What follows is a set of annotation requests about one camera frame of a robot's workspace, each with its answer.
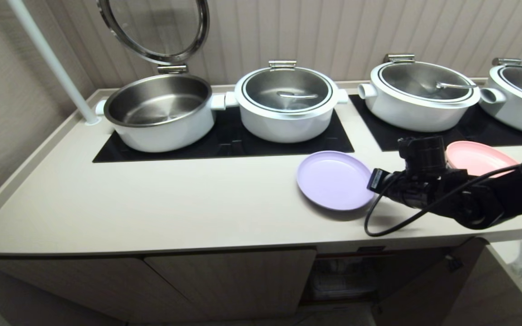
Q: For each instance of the purple plate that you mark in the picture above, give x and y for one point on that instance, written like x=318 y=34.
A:
x=333 y=181

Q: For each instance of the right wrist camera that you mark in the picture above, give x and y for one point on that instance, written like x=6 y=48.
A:
x=424 y=154

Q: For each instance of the white pot without lid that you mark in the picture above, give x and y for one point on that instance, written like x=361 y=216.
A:
x=170 y=133

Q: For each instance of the beige cabinet door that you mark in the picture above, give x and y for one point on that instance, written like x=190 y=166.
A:
x=84 y=285
x=243 y=280
x=492 y=294

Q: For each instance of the white dish rack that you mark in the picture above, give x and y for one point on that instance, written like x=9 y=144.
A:
x=342 y=278

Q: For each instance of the black induction cooktop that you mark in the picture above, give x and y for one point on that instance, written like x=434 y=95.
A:
x=243 y=147
x=469 y=131

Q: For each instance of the white pole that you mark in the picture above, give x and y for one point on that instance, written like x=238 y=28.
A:
x=48 y=56

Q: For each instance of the pink plate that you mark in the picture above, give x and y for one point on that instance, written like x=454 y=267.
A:
x=480 y=158

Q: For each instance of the round glass lid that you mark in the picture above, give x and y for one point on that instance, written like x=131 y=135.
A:
x=197 y=45

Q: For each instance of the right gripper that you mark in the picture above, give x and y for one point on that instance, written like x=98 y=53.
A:
x=408 y=190

